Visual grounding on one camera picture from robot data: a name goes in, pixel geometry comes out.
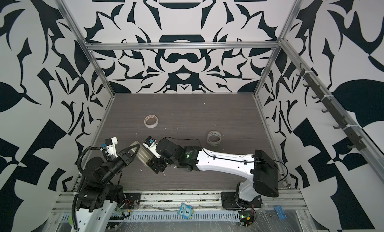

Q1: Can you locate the white remote control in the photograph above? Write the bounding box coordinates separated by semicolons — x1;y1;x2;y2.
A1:
130;141;154;167

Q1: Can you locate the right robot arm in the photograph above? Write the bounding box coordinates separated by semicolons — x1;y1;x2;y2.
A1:
143;137;279;202

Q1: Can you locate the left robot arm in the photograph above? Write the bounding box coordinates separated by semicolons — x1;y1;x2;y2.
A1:
71;144;140;232

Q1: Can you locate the white masking tape roll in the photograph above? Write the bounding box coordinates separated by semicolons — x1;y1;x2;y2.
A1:
144;115;159;129

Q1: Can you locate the clear tape roll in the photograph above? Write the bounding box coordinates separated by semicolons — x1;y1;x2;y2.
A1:
207;131;222;147

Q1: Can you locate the small electronics board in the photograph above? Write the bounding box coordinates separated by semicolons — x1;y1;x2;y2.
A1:
239;210;257;227

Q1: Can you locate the blue tape piece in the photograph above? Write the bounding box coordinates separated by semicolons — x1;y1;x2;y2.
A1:
274;206;287;220

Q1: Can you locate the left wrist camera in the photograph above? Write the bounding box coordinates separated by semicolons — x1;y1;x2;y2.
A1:
101;137;118;161

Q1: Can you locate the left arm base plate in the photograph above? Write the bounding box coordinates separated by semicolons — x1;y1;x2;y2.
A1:
120;193;142;210

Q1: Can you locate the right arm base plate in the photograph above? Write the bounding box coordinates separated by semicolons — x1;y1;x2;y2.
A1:
221;192;263;211

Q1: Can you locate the white slotted cable duct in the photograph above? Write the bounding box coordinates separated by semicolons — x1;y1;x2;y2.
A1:
59;210;241;223

